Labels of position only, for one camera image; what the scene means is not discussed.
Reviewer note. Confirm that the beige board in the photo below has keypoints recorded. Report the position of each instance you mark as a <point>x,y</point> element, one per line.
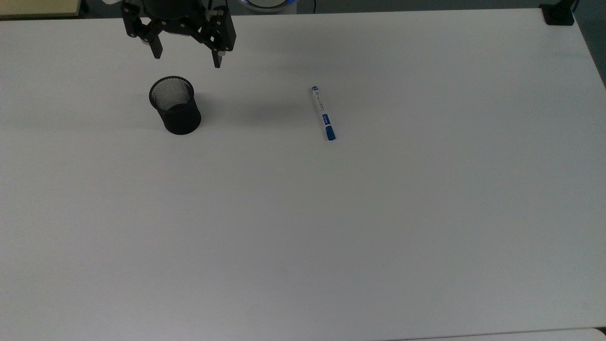
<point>38,7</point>

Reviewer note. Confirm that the black mesh pen cup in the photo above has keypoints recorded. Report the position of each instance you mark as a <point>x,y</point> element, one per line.
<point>180,118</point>

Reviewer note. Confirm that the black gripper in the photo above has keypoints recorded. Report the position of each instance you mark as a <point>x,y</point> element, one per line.
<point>173,14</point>

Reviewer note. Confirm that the blue and white marker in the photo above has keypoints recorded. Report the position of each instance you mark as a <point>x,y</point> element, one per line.
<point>325,118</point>

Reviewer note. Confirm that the black camera pole with clamp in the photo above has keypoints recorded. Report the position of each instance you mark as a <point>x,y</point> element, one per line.
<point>558,14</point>

